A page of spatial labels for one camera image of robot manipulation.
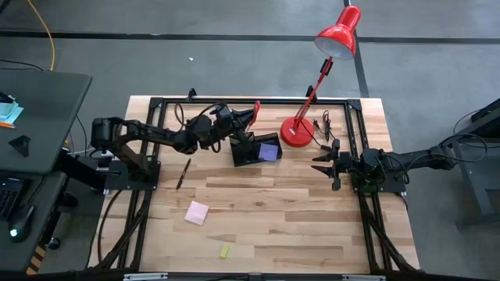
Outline pale blue paper stack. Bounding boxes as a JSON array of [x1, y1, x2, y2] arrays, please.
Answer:
[[0, 93, 24, 126]]

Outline black triangular stand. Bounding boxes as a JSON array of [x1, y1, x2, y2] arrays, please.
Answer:
[[8, 135, 31, 158]]

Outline silver mounting bracket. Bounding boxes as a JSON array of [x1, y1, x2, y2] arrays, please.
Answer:
[[342, 274, 386, 281], [123, 272, 169, 281]]

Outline purple sticky note pad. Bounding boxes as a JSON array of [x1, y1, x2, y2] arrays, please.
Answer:
[[258, 143, 279, 162]]

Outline black mesh desk organizer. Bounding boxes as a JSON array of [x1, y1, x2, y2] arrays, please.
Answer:
[[229, 131, 284, 168]]

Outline black side desk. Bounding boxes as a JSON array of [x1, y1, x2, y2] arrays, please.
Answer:
[[0, 69, 94, 175]]

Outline black aluminium table frame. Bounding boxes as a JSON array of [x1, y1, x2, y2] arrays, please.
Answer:
[[87, 87, 421, 274]]

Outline red desk lamp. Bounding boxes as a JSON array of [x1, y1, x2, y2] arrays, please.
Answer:
[[280, 5, 363, 148]]

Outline red handled scissors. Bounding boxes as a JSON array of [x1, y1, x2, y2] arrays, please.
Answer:
[[248, 99, 262, 130]]

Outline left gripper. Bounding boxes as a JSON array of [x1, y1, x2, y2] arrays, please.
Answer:
[[212, 103, 257, 158]]

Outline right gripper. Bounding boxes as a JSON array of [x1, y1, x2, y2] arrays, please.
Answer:
[[311, 139, 355, 191]]

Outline black keyboard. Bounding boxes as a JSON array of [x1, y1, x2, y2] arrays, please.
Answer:
[[0, 177, 23, 222]]

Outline black keyboard tray desk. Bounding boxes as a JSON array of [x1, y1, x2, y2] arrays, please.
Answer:
[[0, 171, 67, 274]]

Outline yellow hanging cable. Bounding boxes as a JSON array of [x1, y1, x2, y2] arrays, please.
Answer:
[[26, 0, 55, 72]]

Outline yellow black hazard tape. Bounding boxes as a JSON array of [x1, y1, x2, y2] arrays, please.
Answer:
[[26, 244, 48, 276]]

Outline pink sticky note pad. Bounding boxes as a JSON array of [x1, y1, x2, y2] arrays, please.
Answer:
[[184, 201, 210, 226]]

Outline black lamp cable with switch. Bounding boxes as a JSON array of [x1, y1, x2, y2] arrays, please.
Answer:
[[312, 109, 341, 154]]

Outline dark metal cart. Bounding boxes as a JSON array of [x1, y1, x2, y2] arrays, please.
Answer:
[[430, 97, 500, 229]]

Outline black computer mouse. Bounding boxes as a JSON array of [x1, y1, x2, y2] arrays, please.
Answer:
[[8, 205, 35, 243]]

